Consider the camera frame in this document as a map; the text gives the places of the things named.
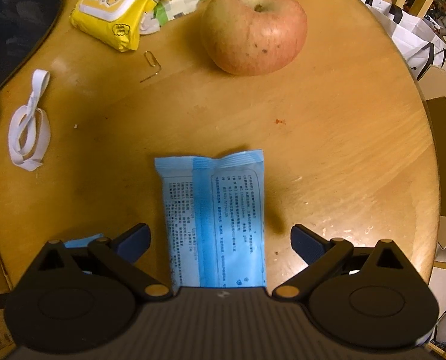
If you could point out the white paper shopping bag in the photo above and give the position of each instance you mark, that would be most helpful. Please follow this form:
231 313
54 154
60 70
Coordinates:
418 44

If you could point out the white elastic band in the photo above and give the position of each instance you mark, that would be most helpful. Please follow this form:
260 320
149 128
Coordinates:
29 131

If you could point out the green tissue pack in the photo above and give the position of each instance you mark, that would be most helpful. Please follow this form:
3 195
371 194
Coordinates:
157 13

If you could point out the metal paper clip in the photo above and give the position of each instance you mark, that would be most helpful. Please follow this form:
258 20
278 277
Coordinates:
154 66

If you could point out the blue wet wipes pack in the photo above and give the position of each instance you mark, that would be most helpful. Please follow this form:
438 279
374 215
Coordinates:
82 242
214 215

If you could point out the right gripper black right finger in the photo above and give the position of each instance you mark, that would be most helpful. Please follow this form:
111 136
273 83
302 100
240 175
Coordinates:
362 297

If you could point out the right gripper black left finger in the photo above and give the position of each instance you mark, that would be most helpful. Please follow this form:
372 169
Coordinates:
71 300

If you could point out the red apple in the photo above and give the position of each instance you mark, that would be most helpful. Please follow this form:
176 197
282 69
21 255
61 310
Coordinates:
253 37

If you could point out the yellow wet wipes pack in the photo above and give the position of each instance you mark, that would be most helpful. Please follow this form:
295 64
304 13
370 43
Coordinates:
113 22

